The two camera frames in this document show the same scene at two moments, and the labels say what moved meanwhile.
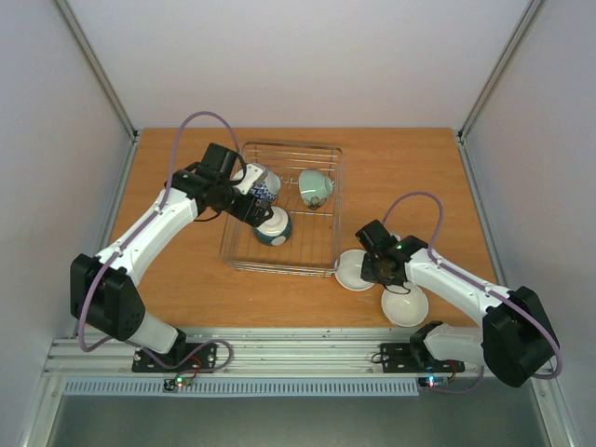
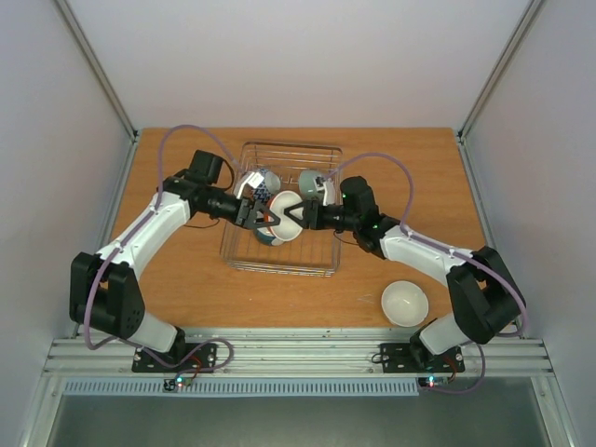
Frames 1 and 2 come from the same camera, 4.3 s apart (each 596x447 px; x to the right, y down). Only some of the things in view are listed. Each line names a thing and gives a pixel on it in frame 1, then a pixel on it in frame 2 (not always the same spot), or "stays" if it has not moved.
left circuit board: [182, 382] stays
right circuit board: [433, 382] stays
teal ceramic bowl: [314, 188] stays
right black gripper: [369, 273] → [311, 214]
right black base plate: [399, 358] stays
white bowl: [347, 270] → [288, 228]
